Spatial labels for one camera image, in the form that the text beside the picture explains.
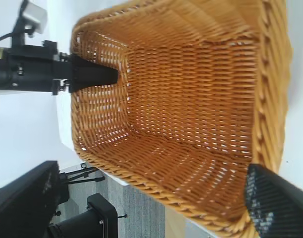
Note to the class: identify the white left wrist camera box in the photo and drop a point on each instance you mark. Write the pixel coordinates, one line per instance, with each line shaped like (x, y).
(35, 13)

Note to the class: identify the tan woven wicker basket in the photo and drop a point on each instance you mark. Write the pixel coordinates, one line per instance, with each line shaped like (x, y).
(186, 111)

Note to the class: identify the black metal bracket rods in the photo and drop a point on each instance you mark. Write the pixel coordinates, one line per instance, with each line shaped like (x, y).
(79, 174)

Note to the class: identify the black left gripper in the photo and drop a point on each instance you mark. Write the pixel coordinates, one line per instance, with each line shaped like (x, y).
(35, 72)

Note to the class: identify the black flat panel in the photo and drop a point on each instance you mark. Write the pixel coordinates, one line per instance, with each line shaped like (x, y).
(20, 198)

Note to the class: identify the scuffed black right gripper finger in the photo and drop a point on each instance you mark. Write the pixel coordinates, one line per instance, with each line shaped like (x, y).
(272, 203)

